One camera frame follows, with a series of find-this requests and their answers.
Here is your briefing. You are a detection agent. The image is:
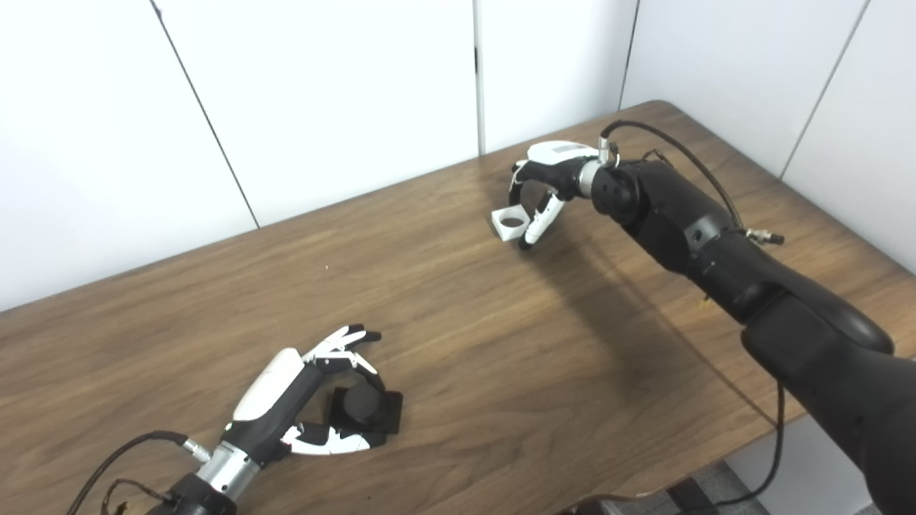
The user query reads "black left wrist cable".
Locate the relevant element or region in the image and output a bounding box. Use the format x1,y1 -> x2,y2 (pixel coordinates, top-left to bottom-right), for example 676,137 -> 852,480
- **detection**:
66,430 -> 213,515

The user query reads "white square piece with hole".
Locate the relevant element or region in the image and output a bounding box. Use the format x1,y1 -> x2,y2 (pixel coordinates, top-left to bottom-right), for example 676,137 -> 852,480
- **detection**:
490,204 -> 534,242

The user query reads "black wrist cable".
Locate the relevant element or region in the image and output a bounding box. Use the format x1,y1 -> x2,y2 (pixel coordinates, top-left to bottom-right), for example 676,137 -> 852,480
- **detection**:
598,120 -> 786,245
66,430 -> 213,515

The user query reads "black hanging cable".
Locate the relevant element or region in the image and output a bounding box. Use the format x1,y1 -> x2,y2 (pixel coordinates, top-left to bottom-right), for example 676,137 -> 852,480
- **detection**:
705,379 -> 788,510

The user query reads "black peg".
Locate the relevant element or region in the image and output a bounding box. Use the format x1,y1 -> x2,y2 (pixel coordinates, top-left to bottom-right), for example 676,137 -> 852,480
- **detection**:
326,379 -> 404,436

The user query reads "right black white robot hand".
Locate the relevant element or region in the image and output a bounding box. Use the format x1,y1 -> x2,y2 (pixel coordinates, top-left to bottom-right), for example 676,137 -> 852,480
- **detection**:
508,140 -> 605,251

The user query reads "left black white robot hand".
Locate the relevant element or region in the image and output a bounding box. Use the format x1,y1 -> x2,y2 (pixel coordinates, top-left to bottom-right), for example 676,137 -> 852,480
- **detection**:
220,324 -> 391,462

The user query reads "thin wire on left arm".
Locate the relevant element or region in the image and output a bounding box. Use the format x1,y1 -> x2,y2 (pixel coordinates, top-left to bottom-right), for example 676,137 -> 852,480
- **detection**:
100,478 -> 176,515

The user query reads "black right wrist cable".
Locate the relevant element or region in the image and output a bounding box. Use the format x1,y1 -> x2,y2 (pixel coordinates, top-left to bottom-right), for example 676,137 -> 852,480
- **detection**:
598,120 -> 786,245

